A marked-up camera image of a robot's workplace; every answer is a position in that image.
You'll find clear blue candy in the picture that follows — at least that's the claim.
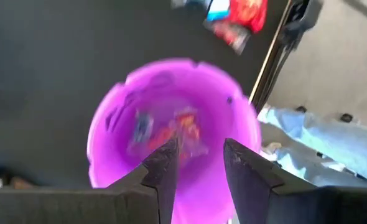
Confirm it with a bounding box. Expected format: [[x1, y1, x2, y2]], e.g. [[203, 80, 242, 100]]
[[129, 110, 155, 150], [170, 0, 209, 10]]

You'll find person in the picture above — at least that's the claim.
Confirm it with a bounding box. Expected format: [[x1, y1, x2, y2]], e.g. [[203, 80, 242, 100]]
[[258, 105, 367, 187]]

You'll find black aluminium table frame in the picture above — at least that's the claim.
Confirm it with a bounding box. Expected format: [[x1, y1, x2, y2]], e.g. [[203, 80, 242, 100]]
[[248, 0, 324, 114]]

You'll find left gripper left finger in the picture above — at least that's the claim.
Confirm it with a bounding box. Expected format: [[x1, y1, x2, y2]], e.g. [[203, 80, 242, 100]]
[[0, 138, 180, 224]]

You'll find purple plastic bucket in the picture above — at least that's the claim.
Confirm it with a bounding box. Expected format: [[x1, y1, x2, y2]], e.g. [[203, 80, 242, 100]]
[[86, 57, 262, 224]]

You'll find black table mat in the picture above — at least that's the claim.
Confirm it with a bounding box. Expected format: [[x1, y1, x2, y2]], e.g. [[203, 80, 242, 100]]
[[0, 0, 292, 224]]

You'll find clear red candy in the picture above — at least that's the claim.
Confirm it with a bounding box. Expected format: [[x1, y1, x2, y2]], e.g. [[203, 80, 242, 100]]
[[203, 20, 251, 55], [149, 107, 209, 159]]

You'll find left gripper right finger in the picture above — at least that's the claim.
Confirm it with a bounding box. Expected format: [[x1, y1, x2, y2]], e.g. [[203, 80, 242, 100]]
[[223, 138, 367, 224]]

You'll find white blue candy bar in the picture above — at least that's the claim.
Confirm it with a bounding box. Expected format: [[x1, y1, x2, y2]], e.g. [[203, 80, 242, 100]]
[[207, 0, 231, 22]]

